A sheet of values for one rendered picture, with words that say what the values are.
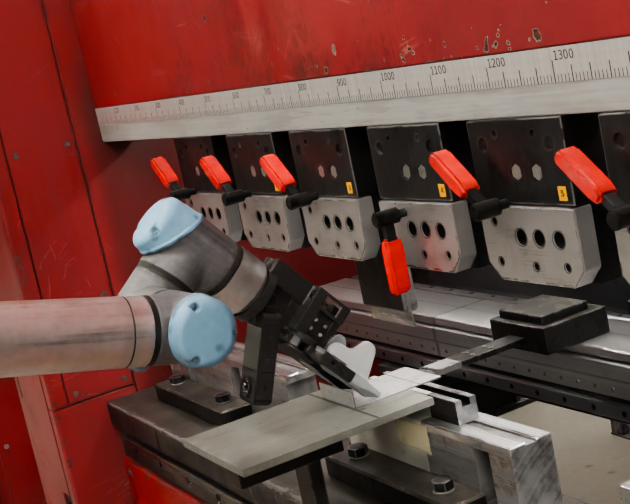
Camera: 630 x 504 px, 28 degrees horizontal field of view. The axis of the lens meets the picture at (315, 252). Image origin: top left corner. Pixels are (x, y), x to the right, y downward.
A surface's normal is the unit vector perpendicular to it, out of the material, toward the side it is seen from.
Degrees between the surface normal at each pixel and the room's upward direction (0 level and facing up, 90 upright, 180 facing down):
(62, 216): 90
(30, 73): 90
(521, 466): 90
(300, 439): 0
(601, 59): 90
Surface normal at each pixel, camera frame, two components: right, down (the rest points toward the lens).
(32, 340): 0.50, -0.03
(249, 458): -0.21, -0.96
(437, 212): -0.86, 0.26
